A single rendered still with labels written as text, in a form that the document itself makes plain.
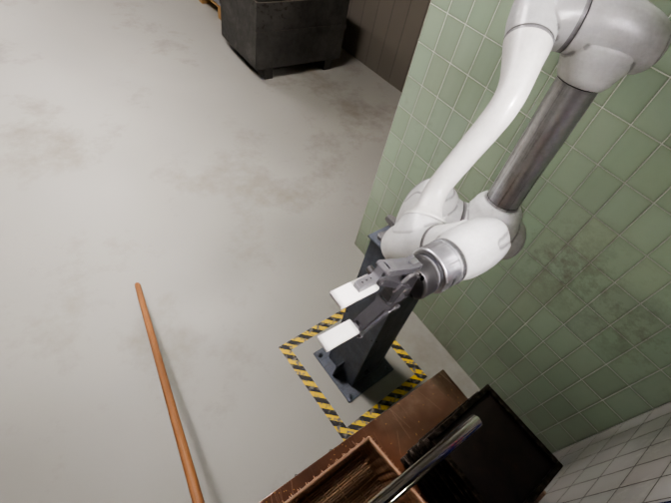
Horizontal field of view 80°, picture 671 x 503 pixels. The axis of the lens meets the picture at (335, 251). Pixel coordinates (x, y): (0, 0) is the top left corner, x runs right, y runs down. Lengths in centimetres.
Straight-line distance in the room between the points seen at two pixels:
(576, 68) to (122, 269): 233
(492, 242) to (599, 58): 48
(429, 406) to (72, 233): 225
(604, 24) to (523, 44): 16
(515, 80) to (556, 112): 22
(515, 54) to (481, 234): 39
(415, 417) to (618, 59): 122
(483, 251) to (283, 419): 155
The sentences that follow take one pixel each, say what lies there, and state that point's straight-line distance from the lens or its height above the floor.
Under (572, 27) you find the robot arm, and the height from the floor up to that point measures 177.
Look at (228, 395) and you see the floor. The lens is 215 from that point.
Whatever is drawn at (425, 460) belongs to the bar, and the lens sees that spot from 93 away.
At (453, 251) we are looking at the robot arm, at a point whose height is 152.
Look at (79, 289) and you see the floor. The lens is 260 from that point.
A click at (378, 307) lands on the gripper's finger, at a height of 144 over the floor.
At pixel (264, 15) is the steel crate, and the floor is 59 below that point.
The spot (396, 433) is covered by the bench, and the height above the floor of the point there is 58.
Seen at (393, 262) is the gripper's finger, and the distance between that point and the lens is 61.
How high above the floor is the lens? 202
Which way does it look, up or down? 49 degrees down
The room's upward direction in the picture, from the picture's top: 15 degrees clockwise
